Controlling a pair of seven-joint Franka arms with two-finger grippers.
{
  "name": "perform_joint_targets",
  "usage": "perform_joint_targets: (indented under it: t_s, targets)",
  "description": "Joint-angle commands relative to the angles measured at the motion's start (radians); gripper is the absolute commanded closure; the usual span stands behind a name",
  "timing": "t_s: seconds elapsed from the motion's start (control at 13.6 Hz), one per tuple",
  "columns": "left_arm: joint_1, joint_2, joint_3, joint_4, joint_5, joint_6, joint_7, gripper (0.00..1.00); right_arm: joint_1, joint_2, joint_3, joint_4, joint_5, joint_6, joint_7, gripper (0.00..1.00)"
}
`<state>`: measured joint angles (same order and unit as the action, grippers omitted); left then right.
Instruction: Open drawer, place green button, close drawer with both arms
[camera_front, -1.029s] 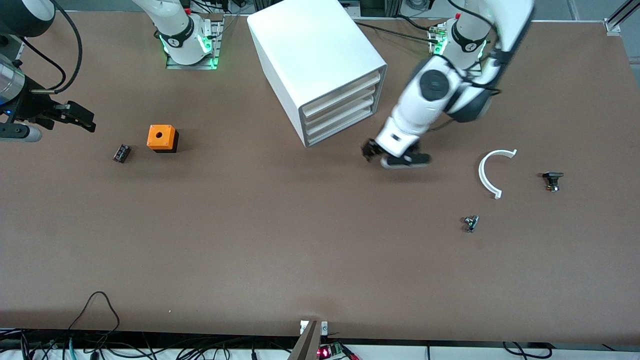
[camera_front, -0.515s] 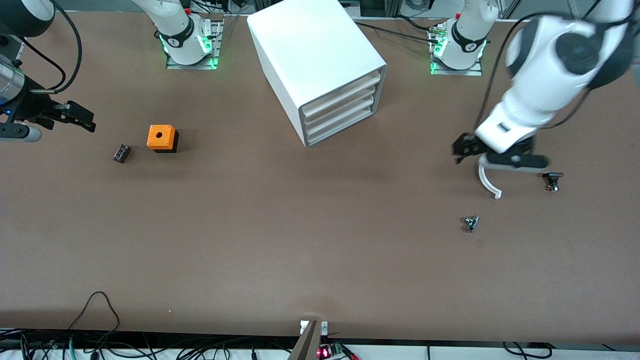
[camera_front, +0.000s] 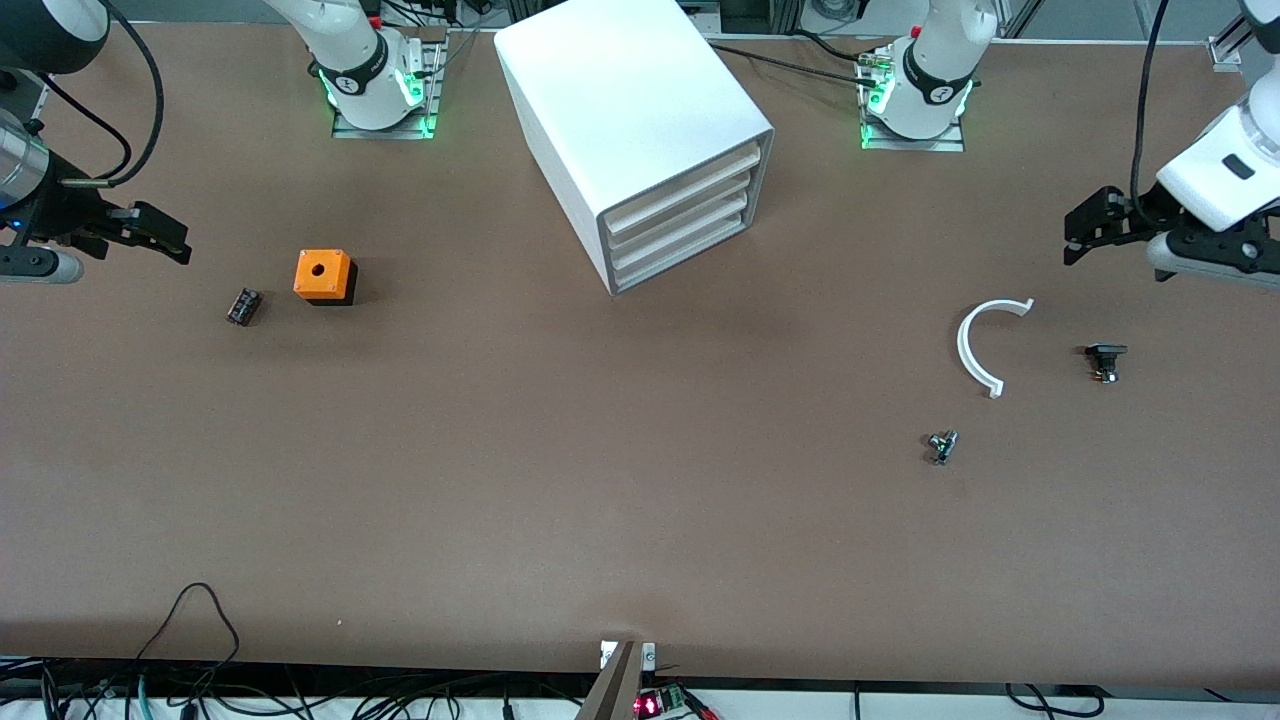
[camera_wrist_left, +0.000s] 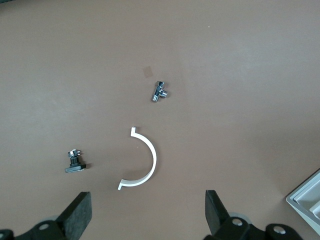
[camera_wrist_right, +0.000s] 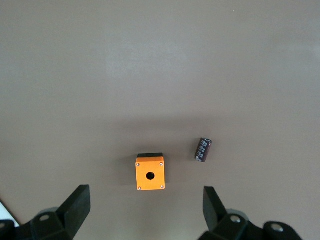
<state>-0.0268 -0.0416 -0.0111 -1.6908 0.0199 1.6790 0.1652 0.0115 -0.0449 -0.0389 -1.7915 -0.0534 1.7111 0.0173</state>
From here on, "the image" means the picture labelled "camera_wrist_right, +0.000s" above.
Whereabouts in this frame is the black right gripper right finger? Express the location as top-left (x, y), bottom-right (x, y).
top-left (199, 186), bottom-right (305, 240)

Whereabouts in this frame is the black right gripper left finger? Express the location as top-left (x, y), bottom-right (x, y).
top-left (0, 184), bottom-right (91, 240)

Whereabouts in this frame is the black cylindrical capacitor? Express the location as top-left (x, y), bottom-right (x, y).
top-left (194, 137), bottom-right (214, 163)

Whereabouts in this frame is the orange button enclosure box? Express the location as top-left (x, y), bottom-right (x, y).
top-left (134, 152), bottom-right (166, 192)

